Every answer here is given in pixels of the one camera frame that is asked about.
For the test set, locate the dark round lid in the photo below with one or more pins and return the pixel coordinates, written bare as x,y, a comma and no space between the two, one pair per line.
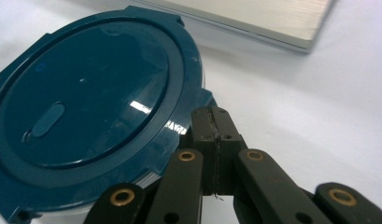
86,77

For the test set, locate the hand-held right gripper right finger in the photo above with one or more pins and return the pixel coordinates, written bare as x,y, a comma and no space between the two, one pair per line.
229,140

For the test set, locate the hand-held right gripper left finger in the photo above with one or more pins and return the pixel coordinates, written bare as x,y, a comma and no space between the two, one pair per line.
205,130

